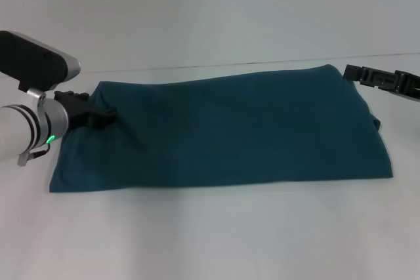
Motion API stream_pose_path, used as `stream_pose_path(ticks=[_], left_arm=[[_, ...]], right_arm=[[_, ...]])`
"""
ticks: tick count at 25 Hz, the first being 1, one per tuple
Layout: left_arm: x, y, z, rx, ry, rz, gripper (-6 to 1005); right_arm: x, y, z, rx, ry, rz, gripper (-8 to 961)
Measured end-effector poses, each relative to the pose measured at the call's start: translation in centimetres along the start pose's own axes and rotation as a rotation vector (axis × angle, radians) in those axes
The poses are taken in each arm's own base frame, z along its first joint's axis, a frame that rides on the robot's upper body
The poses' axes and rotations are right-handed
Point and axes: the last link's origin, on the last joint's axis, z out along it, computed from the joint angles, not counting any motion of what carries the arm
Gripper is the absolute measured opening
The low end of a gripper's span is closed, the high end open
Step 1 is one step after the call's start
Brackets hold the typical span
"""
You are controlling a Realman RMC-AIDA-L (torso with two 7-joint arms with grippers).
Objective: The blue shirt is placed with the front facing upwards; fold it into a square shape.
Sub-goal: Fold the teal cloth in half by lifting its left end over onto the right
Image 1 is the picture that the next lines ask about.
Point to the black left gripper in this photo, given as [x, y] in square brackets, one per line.
[80, 112]

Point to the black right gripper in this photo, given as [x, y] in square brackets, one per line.
[408, 85]

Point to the teal FREE print T-shirt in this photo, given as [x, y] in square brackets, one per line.
[229, 129]

